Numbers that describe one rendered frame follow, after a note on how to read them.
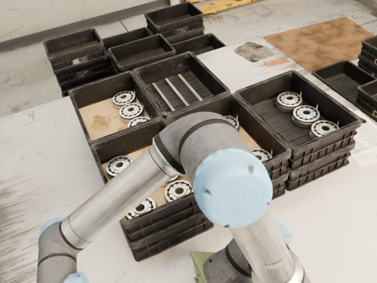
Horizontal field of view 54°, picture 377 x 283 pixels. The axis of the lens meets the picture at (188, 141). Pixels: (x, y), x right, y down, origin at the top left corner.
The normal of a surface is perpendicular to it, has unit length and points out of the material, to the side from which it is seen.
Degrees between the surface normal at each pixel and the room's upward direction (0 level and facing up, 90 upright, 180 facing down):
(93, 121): 0
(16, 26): 90
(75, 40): 90
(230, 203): 77
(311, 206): 0
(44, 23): 90
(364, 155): 0
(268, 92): 90
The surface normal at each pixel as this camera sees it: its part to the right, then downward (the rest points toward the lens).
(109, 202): -0.22, 0.01
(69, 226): -0.42, -0.26
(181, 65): 0.43, 0.59
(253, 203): 0.22, 0.46
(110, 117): -0.10, -0.73
